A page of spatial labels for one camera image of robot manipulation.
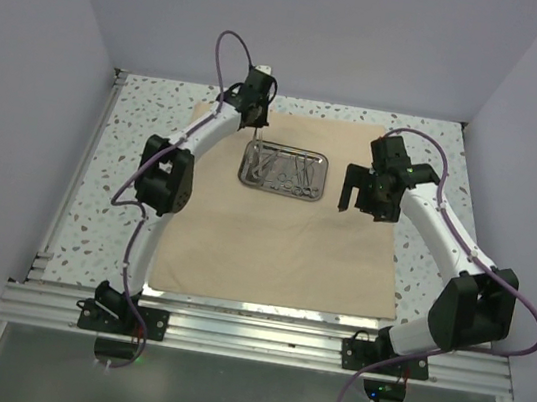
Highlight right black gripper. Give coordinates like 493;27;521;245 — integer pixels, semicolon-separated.
338;162;406;225

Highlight beige cloth wrap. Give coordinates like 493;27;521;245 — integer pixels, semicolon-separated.
148;113;396;320

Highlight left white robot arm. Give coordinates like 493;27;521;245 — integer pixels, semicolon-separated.
94;65;278;333

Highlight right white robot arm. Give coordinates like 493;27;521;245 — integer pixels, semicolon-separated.
338;136;519;373

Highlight steel scissors in tray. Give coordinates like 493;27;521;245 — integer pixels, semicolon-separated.
294;154;314;189

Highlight steel instrument tray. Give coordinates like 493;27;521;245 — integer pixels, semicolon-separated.
237;141;329;202

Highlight steel forceps in tray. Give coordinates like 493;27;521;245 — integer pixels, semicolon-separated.
252;150;280;183

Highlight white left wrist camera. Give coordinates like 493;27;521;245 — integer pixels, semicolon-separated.
255;64;272;76

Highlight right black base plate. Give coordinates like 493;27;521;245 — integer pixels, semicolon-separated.
340;330;429;381

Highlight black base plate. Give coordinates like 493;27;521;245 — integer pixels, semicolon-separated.
76;298;171;342
340;330;429;381

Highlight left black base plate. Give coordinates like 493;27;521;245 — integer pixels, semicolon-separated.
76;298;171;342

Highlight aluminium mounting rail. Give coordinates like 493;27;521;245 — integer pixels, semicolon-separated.
0;283;514;398

